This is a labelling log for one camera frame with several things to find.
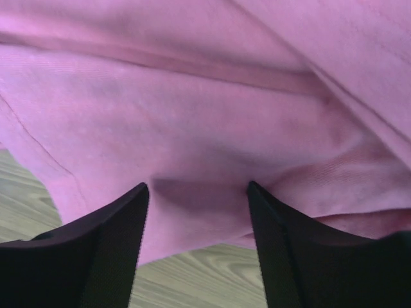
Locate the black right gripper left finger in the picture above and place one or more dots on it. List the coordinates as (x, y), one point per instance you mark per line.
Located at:
(89, 262)

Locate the pink t shirt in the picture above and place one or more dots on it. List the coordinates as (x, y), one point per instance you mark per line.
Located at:
(310, 99)

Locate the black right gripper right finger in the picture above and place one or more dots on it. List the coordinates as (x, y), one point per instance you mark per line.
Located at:
(305, 263)

